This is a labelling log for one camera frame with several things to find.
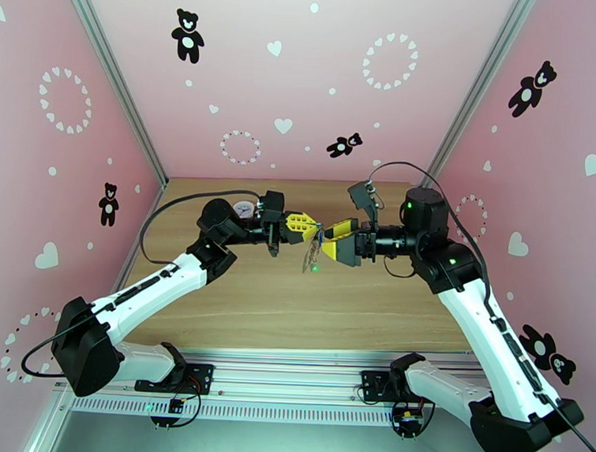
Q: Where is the white alarm clock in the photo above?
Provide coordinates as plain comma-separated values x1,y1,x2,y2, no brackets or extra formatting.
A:
231,200,262,221

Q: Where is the aluminium table edge rail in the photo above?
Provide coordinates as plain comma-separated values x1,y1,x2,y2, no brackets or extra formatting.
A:
103,177,169,316

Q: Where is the aluminium corner post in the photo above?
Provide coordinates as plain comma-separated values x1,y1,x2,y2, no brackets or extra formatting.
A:
416,0,538,200
51,0,178,186

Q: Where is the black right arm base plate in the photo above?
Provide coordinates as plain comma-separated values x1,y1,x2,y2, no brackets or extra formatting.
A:
358,368,397,405

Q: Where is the aluminium rail bed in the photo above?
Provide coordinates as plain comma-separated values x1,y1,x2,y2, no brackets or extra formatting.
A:
52,338,523,435

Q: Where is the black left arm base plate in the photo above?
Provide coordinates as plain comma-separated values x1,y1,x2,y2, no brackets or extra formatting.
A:
133,360,216,397

